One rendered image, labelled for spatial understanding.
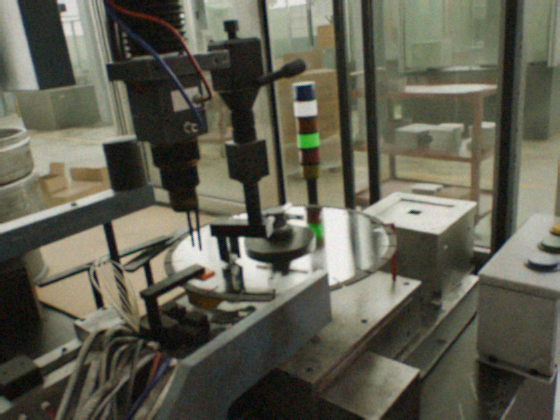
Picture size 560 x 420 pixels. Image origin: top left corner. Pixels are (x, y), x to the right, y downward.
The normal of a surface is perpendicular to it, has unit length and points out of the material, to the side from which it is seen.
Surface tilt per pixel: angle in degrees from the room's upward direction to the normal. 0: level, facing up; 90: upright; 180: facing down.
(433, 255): 90
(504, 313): 90
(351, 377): 0
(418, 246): 90
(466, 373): 0
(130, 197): 90
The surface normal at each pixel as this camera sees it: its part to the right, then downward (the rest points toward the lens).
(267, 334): 0.76, 0.14
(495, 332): -0.64, 0.31
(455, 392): -0.10, -0.94
